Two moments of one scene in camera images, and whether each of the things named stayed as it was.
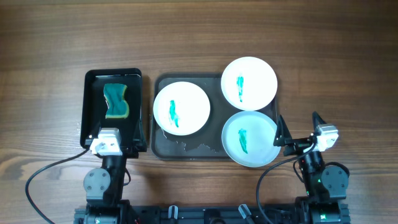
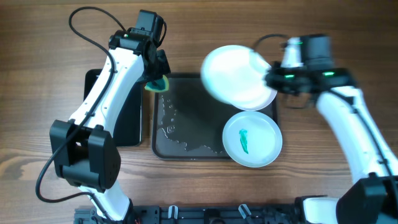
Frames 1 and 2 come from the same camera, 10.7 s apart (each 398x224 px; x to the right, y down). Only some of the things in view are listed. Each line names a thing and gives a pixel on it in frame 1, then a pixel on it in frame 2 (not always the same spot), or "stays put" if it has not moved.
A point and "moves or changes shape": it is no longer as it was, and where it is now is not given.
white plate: x=248 y=138 stays put
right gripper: x=295 y=144 → x=269 y=75
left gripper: x=130 y=151 → x=162 y=66
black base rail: x=210 y=213 stays put
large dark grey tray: x=206 y=144 stays put
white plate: x=181 y=108 → x=234 y=74
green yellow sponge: x=118 y=107 moves or changes shape
